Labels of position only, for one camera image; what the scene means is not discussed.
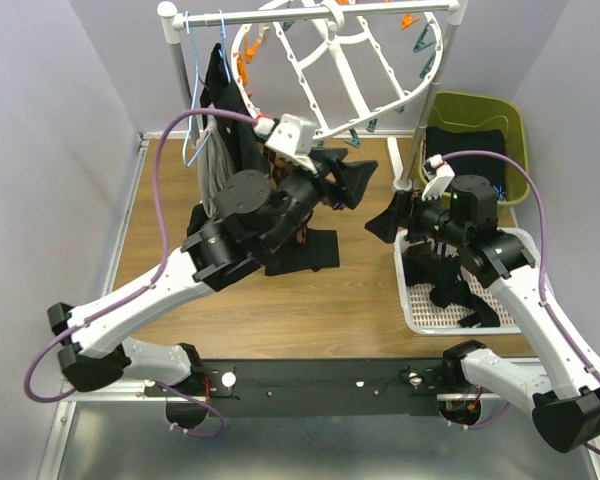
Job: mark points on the black hanging garment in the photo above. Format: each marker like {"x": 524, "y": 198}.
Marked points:
{"x": 246, "y": 152}

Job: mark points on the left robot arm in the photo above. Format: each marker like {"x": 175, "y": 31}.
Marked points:
{"x": 255, "y": 220}

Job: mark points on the white perforated basket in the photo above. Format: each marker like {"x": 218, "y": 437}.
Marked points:
{"x": 424, "y": 318}

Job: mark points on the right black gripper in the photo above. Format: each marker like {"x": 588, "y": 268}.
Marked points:
{"x": 404, "y": 211}

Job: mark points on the white clothes rack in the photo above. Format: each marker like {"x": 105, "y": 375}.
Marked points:
{"x": 173, "y": 24}

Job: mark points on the white round clip hanger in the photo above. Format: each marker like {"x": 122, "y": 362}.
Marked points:
{"x": 339, "y": 25}

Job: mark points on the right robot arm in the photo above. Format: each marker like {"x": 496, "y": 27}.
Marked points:
{"x": 564, "y": 404}

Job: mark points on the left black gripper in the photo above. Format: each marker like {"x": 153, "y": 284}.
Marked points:
{"x": 352, "y": 178}

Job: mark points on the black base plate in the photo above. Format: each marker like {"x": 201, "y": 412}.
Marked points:
{"x": 328, "y": 387}

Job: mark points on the aluminium frame rail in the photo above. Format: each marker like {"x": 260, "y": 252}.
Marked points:
{"x": 65, "y": 411}

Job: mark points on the argyle brown sock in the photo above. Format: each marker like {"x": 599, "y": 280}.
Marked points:
{"x": 302, "y": 235}
{"x": 279, "y": 169}

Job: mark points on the black cloth in bin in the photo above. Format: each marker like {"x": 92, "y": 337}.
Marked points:
{"x": 443, "y": 142}

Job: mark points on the blue wire hanger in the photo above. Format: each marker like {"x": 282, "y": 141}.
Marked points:
{"x": 189, "y": 150}

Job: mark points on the green laundry bin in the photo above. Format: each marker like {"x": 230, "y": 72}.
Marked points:
{"x": 461, "y": 121}

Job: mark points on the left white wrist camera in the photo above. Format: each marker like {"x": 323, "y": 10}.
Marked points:
{"x": 291, "y": 137}

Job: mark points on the brown striped sock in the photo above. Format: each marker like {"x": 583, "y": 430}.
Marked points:
{"x": 417, "y": 249}
{"x": 439, "y": 251}

